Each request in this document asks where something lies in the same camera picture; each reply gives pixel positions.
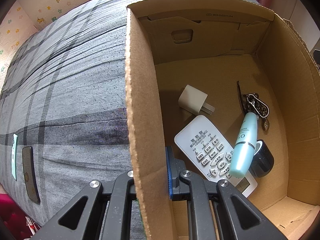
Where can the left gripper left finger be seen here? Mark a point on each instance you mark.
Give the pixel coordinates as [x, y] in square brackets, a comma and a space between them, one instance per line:
[98, 211]

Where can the keychain with keys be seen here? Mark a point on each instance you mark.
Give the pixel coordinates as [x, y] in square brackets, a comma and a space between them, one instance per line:
[251, 103]

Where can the light blue cosmetic tube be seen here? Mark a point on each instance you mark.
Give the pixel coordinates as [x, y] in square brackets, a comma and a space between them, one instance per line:
[244, 148]

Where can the cream wardrobe cabinet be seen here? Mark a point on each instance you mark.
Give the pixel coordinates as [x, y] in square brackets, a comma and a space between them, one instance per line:
[296, 12]

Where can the grey plaid bed sheet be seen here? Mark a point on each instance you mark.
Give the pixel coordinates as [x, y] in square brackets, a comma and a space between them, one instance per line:
[64, 95]

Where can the white remote control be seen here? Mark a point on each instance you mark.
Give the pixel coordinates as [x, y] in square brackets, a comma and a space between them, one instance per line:
[211, 153]

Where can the brown cardboard box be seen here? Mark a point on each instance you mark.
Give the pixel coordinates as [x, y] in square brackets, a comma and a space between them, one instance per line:
[221, 47]

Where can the white green card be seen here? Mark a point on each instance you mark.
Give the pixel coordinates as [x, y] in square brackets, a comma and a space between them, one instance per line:
[13, 155]

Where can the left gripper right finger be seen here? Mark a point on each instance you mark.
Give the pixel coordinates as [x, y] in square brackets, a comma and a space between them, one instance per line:
[216, 210]

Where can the small white charger plug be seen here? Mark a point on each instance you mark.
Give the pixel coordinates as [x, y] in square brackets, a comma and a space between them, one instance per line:
[194, 101]

